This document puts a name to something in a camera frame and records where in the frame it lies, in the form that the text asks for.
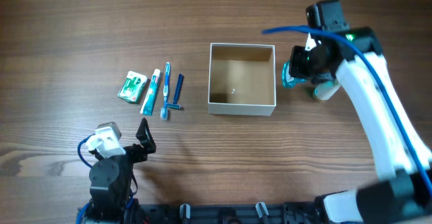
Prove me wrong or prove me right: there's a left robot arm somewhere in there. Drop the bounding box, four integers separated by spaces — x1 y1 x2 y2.
76 118 157 224

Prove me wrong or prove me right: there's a blue cable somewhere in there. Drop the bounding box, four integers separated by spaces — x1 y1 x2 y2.
261 25 432 198
76 134 96 169

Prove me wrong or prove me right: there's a right blue cable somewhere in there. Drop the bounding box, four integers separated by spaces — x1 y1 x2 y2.
261 25 432 198

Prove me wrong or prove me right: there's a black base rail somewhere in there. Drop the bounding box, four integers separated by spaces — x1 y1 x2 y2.
77 202 325 224

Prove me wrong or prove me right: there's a blue white toothbrush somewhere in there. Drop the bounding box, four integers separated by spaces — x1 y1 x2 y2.
160 62 171 120

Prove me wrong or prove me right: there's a teal toothpaste tube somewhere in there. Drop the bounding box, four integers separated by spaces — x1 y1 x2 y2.
140 69 161 116

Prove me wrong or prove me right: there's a teal mouthwash bottle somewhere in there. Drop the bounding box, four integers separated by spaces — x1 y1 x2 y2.
281 61 306 88

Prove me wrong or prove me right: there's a blue disposable razor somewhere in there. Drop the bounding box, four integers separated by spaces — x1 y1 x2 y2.
167 74 184 110

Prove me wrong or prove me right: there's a left blue cable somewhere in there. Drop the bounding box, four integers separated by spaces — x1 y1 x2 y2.
76 134 96 169

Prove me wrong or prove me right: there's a green soap box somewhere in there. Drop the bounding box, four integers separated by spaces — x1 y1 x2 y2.
117 71 148 104

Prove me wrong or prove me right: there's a white lotion tube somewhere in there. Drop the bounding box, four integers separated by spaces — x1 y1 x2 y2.
313 80 340 101

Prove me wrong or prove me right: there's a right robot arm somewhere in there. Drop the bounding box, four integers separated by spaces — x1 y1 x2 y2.
281 0 431 223

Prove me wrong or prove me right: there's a white square cardboard box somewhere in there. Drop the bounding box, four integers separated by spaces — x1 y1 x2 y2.
207 43 277 116

